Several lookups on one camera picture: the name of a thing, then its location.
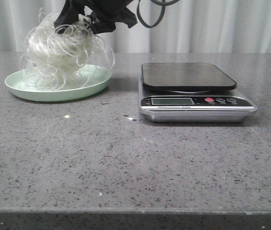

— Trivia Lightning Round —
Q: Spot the black looped cable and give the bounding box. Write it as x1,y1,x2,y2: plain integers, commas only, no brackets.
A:
136,0,181,28

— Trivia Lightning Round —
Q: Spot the white vermicelli noodle bundle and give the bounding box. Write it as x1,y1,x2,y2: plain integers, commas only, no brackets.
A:
20,11,115,90

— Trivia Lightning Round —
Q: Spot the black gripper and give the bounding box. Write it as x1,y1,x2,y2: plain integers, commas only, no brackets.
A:
54,0,137,34

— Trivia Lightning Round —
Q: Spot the white pleated curtain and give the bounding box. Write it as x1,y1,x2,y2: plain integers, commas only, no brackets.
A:
0,0,271,53

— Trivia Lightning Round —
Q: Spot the silver black kitchen scale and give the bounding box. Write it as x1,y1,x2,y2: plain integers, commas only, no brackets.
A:
138,63,257,123

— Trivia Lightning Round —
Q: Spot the light green round plate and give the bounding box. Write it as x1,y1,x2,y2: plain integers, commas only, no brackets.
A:
5,65,112,102

